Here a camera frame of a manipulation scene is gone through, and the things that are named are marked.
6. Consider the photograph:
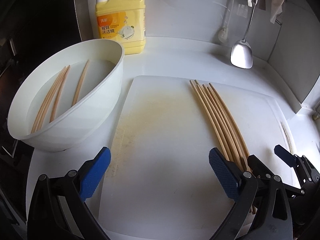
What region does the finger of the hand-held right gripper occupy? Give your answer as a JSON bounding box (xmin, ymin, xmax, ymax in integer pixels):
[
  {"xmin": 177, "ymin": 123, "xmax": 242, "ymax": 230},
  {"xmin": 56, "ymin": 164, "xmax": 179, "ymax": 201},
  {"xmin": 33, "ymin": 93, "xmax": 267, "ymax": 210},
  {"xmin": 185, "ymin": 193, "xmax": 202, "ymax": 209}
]
[
  {"xmin": 274, "ymin": 144, "xmax": 320, "ymax": 183},
  {"xmin": 246, "ymin": 154, "xmax": 305, "ymax": 198}
]

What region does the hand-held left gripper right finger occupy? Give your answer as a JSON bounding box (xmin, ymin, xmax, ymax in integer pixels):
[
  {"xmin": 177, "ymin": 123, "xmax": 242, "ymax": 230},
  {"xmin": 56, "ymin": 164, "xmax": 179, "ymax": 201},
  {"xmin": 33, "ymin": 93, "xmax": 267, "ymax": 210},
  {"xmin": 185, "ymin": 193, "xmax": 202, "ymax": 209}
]
[{"xmin": 209, "ymin": 147, "xmax": 293, "ymax": 240}]

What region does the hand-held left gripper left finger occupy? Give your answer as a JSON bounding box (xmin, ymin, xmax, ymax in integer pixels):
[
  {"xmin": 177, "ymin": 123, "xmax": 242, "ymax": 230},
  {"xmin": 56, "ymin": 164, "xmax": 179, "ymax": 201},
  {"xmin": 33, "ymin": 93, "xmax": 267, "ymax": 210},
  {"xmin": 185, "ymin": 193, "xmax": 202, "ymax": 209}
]
[{"xmin": 26, "ymin": 146, "xmax": 112, "ymax": 240}]

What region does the pile of wooden chopsticks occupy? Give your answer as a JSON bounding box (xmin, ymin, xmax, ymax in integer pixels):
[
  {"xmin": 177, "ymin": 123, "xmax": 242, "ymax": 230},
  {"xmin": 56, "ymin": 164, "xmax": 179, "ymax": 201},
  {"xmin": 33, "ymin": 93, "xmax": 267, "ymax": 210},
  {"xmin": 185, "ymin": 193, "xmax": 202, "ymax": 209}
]
[{"xmin": 189, "ymin": 79, "xmax": 257, "ymax": 215}]

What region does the white round bowl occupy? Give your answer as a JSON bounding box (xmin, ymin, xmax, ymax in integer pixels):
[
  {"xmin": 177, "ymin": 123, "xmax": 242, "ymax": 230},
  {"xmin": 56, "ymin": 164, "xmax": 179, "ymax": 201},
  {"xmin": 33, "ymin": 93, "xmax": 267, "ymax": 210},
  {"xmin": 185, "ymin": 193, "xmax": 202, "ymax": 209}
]
[{"xmin": 7, "ymin": 39, "xmax": 125, "ymax": 152}]

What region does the light wooden chopstick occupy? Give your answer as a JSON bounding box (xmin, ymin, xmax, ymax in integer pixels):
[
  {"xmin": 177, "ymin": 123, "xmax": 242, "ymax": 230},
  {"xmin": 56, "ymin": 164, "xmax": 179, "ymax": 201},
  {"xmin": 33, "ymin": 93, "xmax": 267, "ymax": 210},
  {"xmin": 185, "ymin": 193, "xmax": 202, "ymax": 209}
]
[
  {"xmin": 49, "ymin": 65, "xmax": 71, "ymax": 123},
  {"xmin": 30, "ymin": 66, "xmax": 67, "ymax": 134},
  {"xmin": 72, "ymin": 59, "xmax": 90, "ymax": 107},
  {"xmin": 34, "ymin": 66, "xmax": 69, "ymax": 132}
]

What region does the white plastic cutting board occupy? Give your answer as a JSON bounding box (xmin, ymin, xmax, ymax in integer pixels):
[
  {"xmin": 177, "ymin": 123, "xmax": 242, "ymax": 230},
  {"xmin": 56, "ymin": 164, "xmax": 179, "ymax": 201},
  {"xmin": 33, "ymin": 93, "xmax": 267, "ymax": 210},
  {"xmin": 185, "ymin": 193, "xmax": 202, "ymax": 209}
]
[{"xmin": 98, "ymin": 75, "xmax": 296, "ymax": 234}]

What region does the stainless steel spatula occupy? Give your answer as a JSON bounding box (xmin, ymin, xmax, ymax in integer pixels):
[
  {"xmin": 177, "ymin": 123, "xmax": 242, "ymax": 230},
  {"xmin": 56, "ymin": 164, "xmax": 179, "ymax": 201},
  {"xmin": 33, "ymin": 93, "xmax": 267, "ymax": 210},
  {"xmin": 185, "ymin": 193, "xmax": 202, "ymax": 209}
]
[{"xmin": 230, "ymin": 0, "xmax": 260, "ymax": 69}]

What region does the white bottle brush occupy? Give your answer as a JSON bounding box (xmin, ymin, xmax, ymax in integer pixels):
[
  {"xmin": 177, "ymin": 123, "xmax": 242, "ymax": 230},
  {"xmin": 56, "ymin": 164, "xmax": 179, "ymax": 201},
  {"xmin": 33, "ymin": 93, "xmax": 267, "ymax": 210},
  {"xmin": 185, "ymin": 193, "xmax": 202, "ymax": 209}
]
[{"xmin": 217, "ymin": 0, "xmax": 238, "ymax": 43}]

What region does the yellow detergent pump bottle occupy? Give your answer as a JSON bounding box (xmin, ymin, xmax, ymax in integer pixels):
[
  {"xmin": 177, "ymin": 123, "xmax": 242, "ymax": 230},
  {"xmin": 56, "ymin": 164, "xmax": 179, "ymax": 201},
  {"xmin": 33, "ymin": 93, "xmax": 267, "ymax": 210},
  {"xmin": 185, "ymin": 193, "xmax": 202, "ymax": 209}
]
[{"xmin": 87, "ymin": 0, "xmax": 146, "ymax": 55}]

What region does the beige hanging rag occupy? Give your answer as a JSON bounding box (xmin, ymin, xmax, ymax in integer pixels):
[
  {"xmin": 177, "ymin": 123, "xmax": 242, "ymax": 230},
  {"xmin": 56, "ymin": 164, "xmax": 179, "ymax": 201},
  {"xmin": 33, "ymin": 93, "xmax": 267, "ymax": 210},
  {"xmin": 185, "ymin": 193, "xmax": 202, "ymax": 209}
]
[{"xmin": 259, "ymin": 0, "xmax": 286, "ymax": 23}]

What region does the steel framed dark panel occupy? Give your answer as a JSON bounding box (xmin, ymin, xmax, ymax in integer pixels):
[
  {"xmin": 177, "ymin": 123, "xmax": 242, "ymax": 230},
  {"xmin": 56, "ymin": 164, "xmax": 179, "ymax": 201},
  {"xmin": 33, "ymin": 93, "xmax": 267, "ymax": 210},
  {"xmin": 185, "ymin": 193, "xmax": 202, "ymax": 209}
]
[{"xmin": 0, "ymin": 0, "xmax": 87, "ymax": 45}]

